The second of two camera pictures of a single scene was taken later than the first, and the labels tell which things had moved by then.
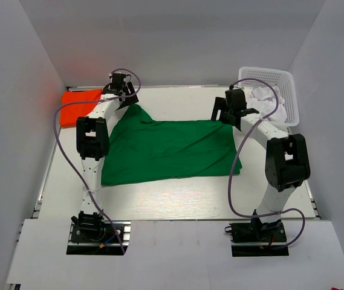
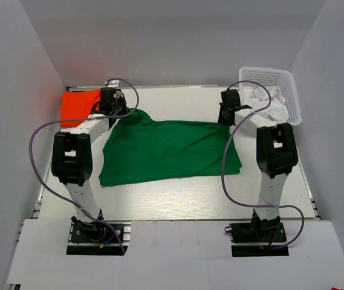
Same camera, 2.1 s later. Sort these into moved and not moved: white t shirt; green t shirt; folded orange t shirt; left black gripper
Moved: left black gripper
Not moved: folded orange t shirt; green t shirt; white t shirt
